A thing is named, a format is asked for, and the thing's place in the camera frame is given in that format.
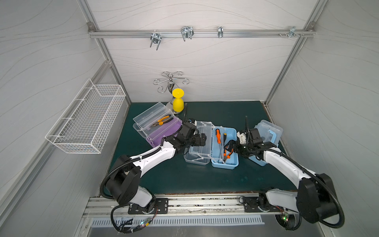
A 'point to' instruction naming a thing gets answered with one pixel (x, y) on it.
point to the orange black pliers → (161, 122)
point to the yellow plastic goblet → (178, 102)
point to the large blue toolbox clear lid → (269, 132)
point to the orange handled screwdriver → (217, 133)
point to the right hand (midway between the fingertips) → (230, 148)
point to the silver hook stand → (171, 85)
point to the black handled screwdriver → (225, 135)
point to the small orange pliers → (226, 156)
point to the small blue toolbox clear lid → (201, 155)
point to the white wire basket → (86, 124)
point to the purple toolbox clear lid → (155, 119)
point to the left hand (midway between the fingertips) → (199, 138)
